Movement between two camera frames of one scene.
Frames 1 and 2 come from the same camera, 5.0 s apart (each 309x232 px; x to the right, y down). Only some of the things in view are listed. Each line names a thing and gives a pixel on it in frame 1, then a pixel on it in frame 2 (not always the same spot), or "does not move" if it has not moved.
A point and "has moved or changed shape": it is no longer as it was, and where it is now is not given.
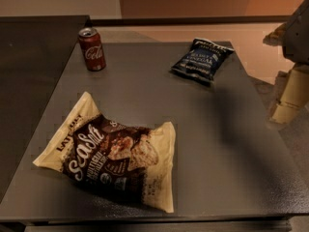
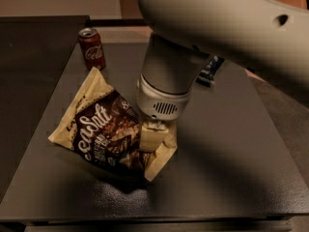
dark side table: [35, 52] does not move
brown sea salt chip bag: [125, 163] has moved or changed shape
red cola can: [93, 50] does not move
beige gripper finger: [294, 95] -> [158, 105]
